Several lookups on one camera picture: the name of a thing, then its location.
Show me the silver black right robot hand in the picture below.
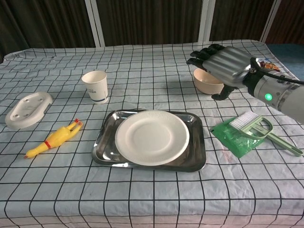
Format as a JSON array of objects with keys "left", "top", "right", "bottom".
[{"left": 186, "top": 44, "right": 253, "bottom": 101}]

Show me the beige plastic bowl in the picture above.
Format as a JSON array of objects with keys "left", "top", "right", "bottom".
[{"left": 192, "top": 68, "right": 225, "bottom": 95}]

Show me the white paper plate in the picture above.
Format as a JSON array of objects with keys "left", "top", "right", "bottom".
[{"left": 114, "top": 109, "right": 190, "bottom": 166}]

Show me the rectangular metal tray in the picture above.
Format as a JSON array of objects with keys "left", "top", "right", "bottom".
[{"left": 91, "top": 109, "right": 207, "bottom": 173}]

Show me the white paper cup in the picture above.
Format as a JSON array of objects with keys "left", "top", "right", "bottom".
[{"left": 81, "top": 70, "right": 110, "bottom": 105}]

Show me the dark snack bag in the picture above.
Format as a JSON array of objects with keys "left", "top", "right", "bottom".
[{"left": 256, "top": 57, "right": 287, "bottom": 73}]

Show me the dark curtain panel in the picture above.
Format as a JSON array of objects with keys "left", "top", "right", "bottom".
[
  {"left": 209, "top": 0, "right": 275, "bottom": 42},
  {"left": 95, "top": 0, "right": 205, "bottom": 47},
  {"left": 0, "top": 0, "right": 95, "bottom": 63},
  {"left": 265, "top": 0, "right": 304, "bottom": 45}
]

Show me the green white-bristle brush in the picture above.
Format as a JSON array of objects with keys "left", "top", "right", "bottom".
[{"left": 228, "top": 111, "right": 304, "bottom": 157}]

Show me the green plastic packet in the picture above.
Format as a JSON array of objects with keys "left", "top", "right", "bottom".
[{"left": 209, "top": 118, "right": 266, "bottom": 159}]

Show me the checkered light blue tablecloth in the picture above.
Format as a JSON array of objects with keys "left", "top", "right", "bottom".
[{"left": 0, "top": 39, "right": 304, "bottom": 228}]

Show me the yellow rubber chicken toy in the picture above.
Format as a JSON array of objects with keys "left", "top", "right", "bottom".
[{"left": 23, "top": 118, "right": 84, "bottom": 160}]

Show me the white oval plastic dish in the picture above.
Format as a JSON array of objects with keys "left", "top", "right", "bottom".
[{"left": 4, "top": 91, "right": 54, "bottom": 130}]

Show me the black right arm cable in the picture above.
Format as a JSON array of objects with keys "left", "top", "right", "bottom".
[{"left": 249, "top": 57, "right": 304, "bottom": 85}]

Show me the white frame post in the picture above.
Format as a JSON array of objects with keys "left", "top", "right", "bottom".
[
  {"left": 85, "top": 0, "right": 106, "bottom": 48},
  {"left": 198, "top": 0, "right": 216, "bottom": 43},
  {"left": 259, "top": 0, "right": 283, "bottom": 44}
]

